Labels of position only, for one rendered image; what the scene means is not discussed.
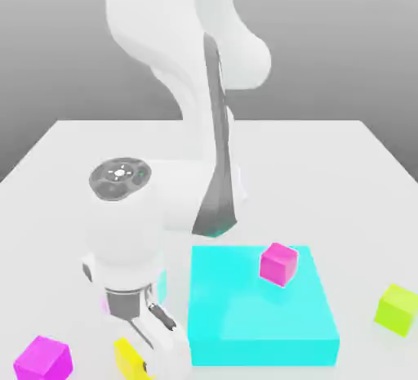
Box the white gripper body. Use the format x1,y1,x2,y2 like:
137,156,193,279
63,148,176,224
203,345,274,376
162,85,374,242
101,311,193,380

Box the small yellow cube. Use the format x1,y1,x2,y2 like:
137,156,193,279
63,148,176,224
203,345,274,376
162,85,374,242
113,337,153,380

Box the small magenta cube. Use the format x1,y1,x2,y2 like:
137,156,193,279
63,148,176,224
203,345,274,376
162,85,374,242
12,334,74,380

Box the small pink cube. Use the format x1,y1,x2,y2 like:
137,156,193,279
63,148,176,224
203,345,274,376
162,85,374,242
259,241,300,288

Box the small lime cube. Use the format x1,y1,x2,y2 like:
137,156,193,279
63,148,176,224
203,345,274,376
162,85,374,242
373,283,418,338

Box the large cyan box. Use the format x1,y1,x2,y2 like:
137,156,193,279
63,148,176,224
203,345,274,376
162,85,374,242
187,244,341,368

